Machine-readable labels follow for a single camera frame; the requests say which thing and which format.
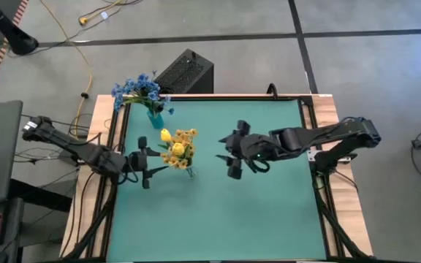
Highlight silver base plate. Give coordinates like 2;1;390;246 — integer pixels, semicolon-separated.
306;149;357;164

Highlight clear glass vase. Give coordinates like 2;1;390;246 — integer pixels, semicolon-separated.
184;164;199;180

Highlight black arched cable loop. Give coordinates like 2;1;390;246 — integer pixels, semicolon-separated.
266;83;280;100

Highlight blue glass vase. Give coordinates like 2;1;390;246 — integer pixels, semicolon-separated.
146;109;166;130

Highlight green table mat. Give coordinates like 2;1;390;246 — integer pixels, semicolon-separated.
106;98;327;262

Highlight black stand with base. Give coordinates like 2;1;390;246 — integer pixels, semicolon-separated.
0;0;40;56

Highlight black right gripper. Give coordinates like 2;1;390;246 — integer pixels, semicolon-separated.
215;119;281;180

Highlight yellow floor cable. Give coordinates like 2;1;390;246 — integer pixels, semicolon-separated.
38;0;94;127

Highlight yellow extension cord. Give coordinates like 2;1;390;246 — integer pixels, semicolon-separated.
77;0;124;26

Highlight yellow rose stem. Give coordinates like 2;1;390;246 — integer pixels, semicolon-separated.
158;127;173;150

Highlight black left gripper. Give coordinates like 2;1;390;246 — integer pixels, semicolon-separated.
122;135;170;190

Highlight black desk base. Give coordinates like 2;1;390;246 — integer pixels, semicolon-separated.
8;178;73;213

